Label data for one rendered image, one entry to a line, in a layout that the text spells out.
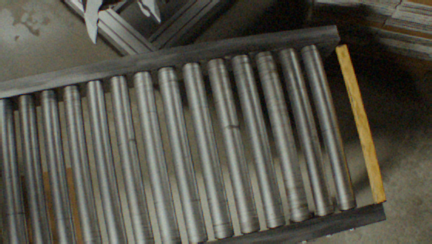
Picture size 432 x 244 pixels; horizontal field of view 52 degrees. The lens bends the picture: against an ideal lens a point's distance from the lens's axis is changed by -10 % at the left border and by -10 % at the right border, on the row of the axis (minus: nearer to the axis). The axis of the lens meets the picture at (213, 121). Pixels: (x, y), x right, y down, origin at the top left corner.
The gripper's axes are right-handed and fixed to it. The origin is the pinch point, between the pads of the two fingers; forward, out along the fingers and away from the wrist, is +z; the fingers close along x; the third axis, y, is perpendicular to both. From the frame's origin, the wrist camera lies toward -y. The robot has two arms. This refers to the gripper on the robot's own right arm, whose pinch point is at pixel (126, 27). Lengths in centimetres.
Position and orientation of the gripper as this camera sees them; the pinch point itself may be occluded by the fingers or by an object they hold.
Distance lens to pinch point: 79.8
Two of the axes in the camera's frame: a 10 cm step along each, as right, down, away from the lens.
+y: -1.8, 3.0, 9.4
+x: -9.1, 3.1, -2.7
